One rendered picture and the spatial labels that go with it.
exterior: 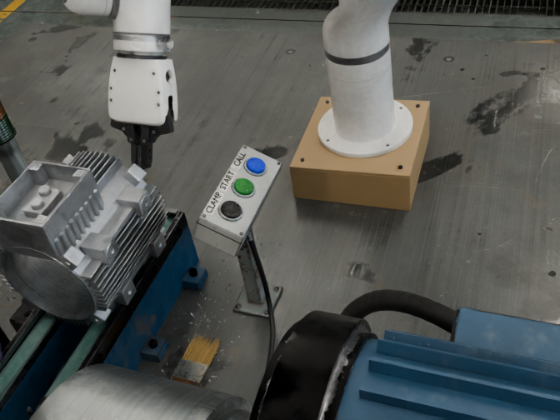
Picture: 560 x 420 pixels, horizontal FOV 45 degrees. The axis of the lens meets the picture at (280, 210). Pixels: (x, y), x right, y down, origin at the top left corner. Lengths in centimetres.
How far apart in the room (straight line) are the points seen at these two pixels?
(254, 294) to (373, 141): 39
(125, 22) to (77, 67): 99
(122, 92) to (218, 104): 65
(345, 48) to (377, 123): 18
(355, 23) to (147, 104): 37
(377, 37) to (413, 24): 239
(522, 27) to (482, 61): 182
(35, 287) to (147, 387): 45
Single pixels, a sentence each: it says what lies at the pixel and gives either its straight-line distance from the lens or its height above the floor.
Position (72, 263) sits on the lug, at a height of 108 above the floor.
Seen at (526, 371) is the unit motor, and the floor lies 135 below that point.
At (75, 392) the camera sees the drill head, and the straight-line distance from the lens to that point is 72.
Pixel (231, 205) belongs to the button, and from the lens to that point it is 97.
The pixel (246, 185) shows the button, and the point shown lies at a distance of 100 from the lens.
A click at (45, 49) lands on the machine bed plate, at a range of 217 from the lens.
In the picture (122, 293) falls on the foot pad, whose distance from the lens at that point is 103.
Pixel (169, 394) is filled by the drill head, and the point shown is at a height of 114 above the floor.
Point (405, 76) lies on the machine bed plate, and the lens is 171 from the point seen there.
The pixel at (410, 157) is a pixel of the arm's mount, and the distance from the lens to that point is 131.
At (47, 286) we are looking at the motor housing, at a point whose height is 96.
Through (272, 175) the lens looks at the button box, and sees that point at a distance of 104.
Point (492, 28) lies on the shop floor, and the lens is 356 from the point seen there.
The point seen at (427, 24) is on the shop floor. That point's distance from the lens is 360.
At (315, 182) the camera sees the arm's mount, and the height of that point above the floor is 85.
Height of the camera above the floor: 171
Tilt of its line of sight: 42 degrees down
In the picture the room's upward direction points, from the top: 10 degrees counter-clockwise
